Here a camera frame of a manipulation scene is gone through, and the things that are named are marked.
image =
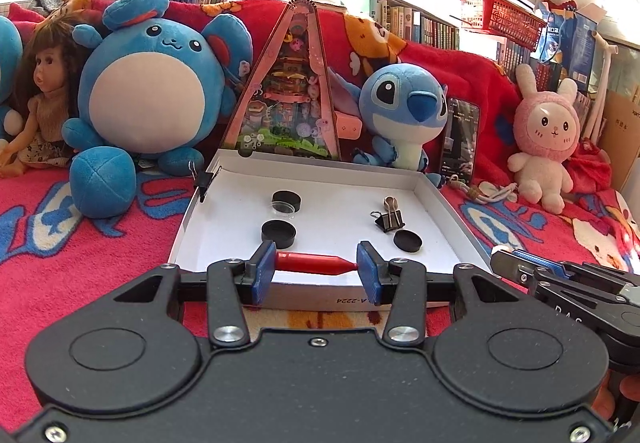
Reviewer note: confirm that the pink bunny plush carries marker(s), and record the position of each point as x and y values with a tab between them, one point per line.
545	133

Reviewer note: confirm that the white cardboard box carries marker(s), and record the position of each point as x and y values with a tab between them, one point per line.
340	203

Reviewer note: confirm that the white plastic tube stand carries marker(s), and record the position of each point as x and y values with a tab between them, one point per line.
602	83

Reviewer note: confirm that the black round cap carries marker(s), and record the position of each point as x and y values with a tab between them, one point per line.
278	232

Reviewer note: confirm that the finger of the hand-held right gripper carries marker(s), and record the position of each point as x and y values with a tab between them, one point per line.
535	258
515	268

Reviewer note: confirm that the black round lid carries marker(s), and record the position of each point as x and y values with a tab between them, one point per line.
409	241

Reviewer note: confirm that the large black binder clip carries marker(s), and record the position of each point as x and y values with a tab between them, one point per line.
390	220

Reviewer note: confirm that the brown-haired doll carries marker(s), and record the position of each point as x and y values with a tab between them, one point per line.
47	83

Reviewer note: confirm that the blue alien plush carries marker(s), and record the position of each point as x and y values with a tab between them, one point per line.
400	123

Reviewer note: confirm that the round blue mouse plush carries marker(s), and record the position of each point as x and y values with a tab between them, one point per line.
150	93

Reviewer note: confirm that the red plastic basket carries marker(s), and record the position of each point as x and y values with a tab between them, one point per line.
505	20

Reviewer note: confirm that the row of dark books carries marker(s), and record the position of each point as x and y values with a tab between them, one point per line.
520	60

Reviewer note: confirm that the small black binder clip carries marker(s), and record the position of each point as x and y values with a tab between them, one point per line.
202	180

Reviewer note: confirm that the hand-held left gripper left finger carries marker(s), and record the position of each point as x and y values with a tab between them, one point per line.
262	273

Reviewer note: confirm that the black smartphone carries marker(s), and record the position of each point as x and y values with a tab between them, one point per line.
460	138

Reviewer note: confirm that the brown cardboard carton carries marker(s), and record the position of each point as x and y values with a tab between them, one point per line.
622	133

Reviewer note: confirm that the blue robot cat plush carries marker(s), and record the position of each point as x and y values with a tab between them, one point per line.
9	73

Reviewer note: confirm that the triangular miniature house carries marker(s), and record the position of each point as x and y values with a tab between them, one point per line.
290	88

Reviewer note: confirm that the small pink box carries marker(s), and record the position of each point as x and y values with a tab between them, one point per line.
347	124

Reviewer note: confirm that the red printed blanket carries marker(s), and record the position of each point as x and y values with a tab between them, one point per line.
100	248

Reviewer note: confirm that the clear jar with black lid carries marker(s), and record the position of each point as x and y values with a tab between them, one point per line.
286	200

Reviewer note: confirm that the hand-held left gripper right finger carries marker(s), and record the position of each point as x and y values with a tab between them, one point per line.
367	273

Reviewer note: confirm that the red pen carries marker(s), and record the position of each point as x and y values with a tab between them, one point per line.
310	264

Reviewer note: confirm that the blue packaging box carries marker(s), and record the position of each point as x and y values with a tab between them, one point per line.
570	43

